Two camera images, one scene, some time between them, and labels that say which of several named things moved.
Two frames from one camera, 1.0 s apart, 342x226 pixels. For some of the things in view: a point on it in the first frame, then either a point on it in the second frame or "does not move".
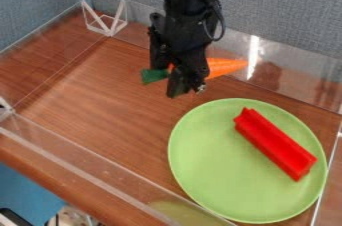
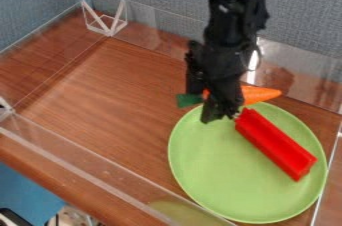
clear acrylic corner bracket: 104,23 does not move
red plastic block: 282,150 does not move
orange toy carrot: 219,67 to 251,94
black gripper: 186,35 to 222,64
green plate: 224,175 does not move
